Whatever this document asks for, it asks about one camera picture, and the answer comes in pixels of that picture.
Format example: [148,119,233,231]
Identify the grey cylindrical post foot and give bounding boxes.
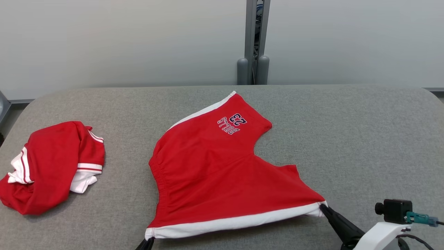
[237,58,249,85]
[257,56,270,85]

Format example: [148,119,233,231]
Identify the red basketball jersey white trim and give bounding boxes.
[0,121,105,215]

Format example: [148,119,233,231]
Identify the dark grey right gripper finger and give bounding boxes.
[321,208,359,249]
[320,204,365,240]

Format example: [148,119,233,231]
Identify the teal right camera connector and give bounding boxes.
[406,211,438,227]

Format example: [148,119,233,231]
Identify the grey cart leg with caster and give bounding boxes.
[0,90,11,146]

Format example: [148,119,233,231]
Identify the grey metal partition post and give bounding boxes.
[245,0,271,85]

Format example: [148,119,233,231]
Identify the red shorts with white stripe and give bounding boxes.
[145,91,328,240]

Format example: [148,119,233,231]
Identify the black looped gripper cable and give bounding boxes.
[397,234,436,250]

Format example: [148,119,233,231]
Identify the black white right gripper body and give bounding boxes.
[354,222,411,250]

